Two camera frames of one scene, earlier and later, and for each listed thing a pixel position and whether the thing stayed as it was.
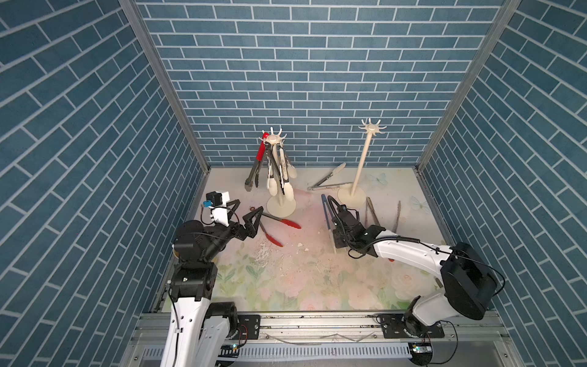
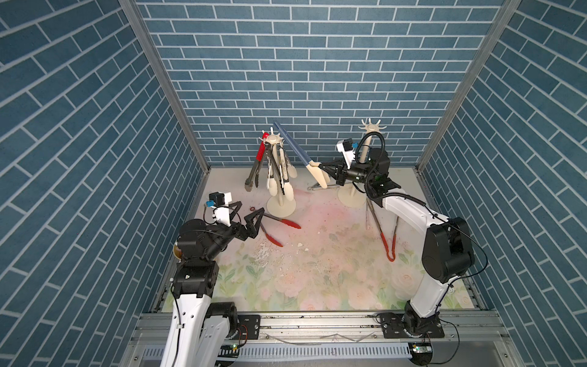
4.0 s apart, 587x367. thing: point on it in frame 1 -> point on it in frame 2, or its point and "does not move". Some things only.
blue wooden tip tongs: [329, 219] -> [316, 167]
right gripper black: [337, 241] -> [342, 174]
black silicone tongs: [277, 167] does not move
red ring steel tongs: [248, 183] does not move
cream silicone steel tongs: [286, 167] does not move
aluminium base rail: [341, 339] does not move
